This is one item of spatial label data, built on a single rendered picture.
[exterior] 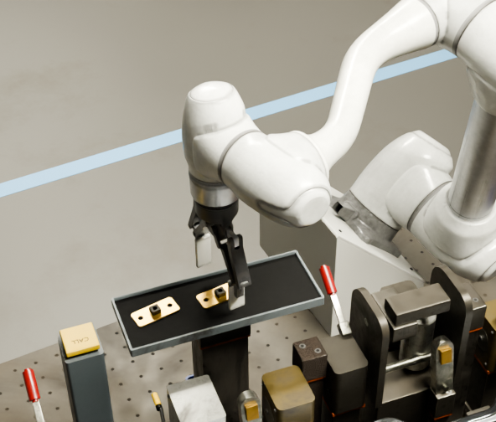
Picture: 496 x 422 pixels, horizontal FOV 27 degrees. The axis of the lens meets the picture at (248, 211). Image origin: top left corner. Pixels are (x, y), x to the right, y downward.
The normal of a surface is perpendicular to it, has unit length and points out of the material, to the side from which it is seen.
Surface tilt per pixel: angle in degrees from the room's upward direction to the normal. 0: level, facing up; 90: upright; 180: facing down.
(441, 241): 99
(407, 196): 56
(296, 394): 0
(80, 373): 90
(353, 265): 90
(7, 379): 0
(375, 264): 90
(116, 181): 0
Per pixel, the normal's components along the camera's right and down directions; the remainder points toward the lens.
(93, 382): 0.35, 0.61
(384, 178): -0.51, -0.15
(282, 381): -0.01, -0.76
